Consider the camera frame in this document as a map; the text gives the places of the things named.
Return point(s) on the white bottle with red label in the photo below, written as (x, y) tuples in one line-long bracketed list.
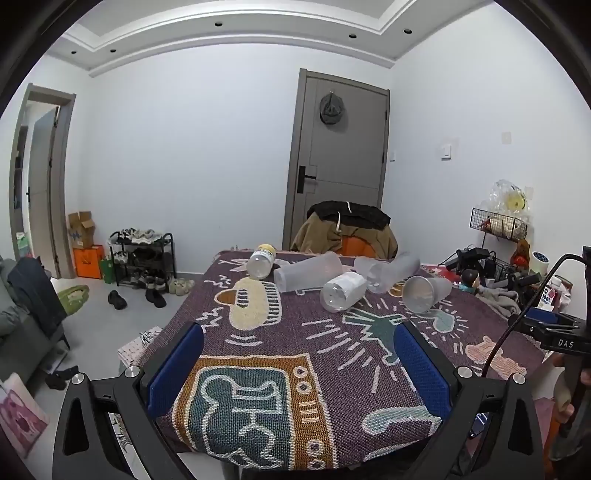
[(551, 293)]

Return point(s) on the brown jacket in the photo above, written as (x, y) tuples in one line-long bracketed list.
[(318, 235)]

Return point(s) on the white tape roll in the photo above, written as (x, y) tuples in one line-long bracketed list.
[(539, 263)]

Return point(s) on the small doll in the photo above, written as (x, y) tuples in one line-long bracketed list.
[(469, 279)]

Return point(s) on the black garment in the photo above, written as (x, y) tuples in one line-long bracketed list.
[(355, 214)]

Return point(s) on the grey sofa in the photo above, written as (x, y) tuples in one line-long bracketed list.
[(18, 337)]

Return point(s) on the orange box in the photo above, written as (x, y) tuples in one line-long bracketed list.
[(87, 263)]

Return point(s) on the green bag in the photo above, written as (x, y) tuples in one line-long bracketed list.
[(107, 272)]

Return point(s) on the printed purple blanket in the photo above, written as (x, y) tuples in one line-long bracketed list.
[(295, 350)]

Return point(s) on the dark jacket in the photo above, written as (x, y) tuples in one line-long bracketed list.
[(34, 290)]

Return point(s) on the clear plastic cup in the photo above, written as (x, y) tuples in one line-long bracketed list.
[(425, 293), (364, 265), (397, 272)]

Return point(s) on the clear plastic bag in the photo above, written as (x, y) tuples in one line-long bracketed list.
[(505, 196)]

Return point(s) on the black shoe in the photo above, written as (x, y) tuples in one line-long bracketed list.
[(117, 300), (156, 297)]

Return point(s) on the grey cloth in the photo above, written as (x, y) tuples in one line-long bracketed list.
[(498, 297)]

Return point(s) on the black electronic device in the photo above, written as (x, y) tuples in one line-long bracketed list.
[(468, 257)]

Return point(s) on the green slippers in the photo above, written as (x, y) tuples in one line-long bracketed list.
[(74, 299)]

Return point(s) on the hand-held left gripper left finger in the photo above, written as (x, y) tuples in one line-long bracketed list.
[(175, 364)]

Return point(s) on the clear bottle with yellow cap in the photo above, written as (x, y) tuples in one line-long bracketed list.
[(259, 263)]

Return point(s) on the black shoe rack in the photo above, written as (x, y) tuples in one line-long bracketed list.
[(143, 258)]

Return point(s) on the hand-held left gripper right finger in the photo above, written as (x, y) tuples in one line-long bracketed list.
[(422, 369)]

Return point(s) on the grey hat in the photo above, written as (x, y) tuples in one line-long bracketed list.
[(331, 110)]

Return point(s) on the clear bottle with white label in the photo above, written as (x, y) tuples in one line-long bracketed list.
[(341, 290)]

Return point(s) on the brown cardboard box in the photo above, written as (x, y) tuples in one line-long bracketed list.
[(82, 230)]

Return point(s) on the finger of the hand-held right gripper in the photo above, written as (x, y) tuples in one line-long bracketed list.
[(542, 314)]

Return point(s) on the beige shoes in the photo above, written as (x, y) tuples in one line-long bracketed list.
[(181, 286)]

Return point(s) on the tall translucent plastic cup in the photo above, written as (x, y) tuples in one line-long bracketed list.
[(307, 272)]

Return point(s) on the black socks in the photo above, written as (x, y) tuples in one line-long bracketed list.
[(60, 378)]

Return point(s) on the orange chair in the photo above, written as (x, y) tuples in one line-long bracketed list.
[(360, 247)]

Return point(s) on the open grey door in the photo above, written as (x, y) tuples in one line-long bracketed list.
[(44, 184)]

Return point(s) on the white light switch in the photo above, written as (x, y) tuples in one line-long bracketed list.
[(446, 151)]

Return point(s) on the pink bag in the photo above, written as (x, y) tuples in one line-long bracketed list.
[(21, 415)]

